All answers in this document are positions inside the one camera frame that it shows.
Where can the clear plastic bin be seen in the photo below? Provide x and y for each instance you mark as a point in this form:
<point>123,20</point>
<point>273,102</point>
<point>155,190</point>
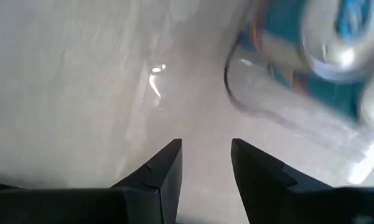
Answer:
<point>267,99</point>

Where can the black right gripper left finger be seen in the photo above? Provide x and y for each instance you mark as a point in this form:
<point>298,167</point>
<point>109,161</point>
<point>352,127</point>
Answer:
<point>127,205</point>

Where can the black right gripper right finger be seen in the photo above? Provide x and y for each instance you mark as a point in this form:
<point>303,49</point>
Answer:
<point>283,202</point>

